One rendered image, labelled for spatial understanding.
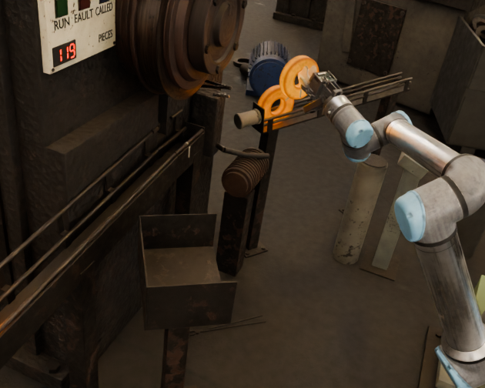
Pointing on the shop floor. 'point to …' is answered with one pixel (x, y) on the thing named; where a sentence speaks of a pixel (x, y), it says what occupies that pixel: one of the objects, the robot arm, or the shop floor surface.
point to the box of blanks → (471, 87)
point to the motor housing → (238, 209)
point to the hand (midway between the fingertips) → (300, 72)
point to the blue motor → (265, 67)
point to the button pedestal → (373, 261)
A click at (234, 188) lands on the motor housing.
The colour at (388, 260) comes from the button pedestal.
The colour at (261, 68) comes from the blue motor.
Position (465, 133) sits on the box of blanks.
